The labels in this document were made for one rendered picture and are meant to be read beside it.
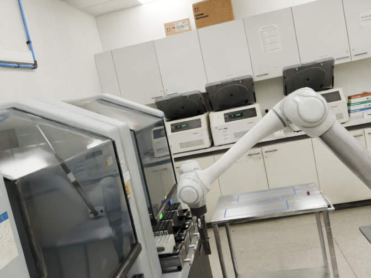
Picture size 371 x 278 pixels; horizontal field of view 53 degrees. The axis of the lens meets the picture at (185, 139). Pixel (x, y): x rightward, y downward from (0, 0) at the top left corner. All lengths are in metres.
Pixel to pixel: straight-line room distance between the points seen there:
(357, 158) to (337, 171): 2.59
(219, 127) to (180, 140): 0.44
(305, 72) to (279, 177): 1.16
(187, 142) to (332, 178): 1.55
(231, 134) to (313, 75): 1.12
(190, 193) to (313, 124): 0.53
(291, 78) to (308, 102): 2.84
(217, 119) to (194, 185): 2.56
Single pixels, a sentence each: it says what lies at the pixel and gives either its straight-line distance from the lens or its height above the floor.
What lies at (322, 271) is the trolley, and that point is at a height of 0.28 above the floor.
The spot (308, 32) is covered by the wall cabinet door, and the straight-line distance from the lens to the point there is 4.28.
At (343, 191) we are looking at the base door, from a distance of 4.19.
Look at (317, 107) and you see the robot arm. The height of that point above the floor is 1.36.
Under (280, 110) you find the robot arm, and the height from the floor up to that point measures 1.36.
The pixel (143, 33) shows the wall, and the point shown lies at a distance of 4.73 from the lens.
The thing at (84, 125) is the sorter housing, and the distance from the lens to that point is 1.42.
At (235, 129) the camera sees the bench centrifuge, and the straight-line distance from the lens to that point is 3.94.
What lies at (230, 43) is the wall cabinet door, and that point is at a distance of 4.22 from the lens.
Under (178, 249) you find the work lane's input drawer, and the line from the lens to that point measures 1.78.
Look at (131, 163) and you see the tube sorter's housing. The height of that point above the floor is 1.27.
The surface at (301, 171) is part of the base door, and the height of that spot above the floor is 0.49.
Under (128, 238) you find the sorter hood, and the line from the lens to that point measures 1.37.
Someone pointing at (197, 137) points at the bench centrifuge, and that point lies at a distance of 3.97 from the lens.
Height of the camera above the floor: 1.50
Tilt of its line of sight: 6 degrees down
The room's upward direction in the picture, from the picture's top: 12 degrees counter-clockwise
